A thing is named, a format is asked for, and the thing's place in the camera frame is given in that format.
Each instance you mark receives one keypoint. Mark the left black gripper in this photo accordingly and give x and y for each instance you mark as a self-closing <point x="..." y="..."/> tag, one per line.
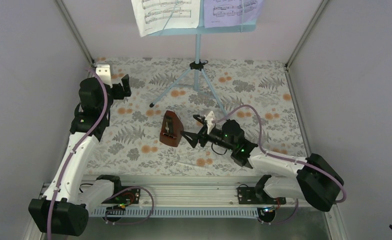
<point x="119" y="90"/>

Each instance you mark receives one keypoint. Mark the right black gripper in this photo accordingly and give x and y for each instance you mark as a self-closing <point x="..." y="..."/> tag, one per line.
<point x="202" y="136"/>

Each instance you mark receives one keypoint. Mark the brown wooden metronome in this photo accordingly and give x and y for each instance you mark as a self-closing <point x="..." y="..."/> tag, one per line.
<point x="171" y="128"/>

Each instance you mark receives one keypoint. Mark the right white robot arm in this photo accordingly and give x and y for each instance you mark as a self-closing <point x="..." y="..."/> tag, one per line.
<point x="311" y="178"/>

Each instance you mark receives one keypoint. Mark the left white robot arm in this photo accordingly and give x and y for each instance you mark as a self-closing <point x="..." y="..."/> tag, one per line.
<point x="63" y="209"/>

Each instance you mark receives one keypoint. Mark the light blue music stand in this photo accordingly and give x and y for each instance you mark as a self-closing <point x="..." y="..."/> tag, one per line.
<point x="198" y="65"/>

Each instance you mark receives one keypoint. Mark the white sheet music page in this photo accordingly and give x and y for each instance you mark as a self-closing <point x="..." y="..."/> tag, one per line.
<point x="158" y="15"/>

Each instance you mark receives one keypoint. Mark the lavender sheet music page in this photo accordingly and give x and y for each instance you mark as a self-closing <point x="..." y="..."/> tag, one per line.
<point x="224" y="13"/>

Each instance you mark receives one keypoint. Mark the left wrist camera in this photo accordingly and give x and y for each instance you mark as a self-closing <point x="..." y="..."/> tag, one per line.
<point x="104" y="72"/>

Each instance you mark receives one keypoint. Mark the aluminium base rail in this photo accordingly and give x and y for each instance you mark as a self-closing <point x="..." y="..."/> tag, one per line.
<point x="169" y="191"/>

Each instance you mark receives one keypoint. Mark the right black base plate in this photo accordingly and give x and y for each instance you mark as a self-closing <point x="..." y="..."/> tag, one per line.
<point x="247" y="195"/>

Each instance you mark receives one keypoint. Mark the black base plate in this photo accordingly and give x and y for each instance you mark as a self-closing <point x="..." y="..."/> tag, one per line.
<point x="126" y="198"/>
<point x="247" y="195"/>

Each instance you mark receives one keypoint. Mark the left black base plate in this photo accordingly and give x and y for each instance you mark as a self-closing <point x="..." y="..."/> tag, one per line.
<point x="126" y="198"/>

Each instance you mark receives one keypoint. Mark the perforated cable tray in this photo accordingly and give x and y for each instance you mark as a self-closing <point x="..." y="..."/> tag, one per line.
<point x="181" y="212"/>

